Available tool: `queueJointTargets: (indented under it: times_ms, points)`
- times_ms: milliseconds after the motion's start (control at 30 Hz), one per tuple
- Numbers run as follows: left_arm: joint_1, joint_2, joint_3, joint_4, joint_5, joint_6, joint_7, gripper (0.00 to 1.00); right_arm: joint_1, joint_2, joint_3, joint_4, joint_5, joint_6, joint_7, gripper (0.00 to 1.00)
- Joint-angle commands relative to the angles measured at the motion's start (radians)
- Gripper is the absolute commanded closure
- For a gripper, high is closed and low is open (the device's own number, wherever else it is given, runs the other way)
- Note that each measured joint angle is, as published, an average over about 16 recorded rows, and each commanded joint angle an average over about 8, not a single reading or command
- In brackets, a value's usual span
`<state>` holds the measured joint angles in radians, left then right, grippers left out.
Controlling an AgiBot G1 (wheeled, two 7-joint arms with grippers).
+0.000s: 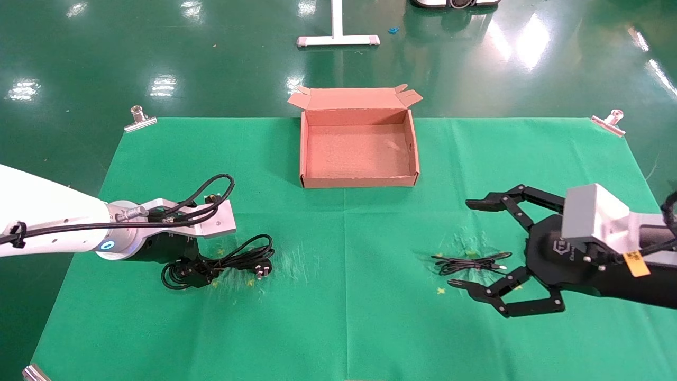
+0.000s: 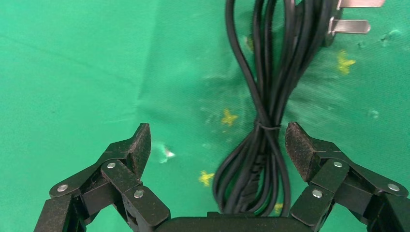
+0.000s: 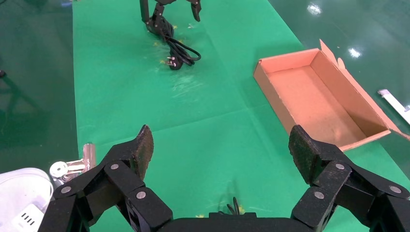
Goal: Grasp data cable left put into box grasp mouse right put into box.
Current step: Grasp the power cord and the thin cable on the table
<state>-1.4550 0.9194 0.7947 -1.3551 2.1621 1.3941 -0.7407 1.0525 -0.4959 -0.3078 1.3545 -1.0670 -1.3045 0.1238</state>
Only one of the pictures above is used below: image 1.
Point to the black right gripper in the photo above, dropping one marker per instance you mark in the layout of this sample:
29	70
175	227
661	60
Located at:
560	264

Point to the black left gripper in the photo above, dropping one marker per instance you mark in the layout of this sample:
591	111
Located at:
169	248

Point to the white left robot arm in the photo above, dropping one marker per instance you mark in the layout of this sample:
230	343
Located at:
47	217

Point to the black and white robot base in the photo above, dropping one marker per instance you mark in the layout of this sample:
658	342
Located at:
455	2

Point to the open brown cardboard box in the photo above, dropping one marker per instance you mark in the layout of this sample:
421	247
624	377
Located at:
357	153

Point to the yellow tag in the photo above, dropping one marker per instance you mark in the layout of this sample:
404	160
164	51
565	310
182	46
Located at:
636	263

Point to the green table cloth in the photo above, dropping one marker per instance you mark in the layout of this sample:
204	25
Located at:
344	317

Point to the silver binder clip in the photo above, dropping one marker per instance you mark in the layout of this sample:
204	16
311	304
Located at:
608	124
36	374
140	123

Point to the white stand base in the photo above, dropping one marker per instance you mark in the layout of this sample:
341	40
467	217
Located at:
338	38

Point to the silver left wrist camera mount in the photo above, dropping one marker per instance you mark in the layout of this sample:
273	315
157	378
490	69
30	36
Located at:
217	221

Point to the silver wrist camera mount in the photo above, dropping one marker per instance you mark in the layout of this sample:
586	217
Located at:
217	221
592	211

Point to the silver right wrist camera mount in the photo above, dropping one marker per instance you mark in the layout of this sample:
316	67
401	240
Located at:
592	211

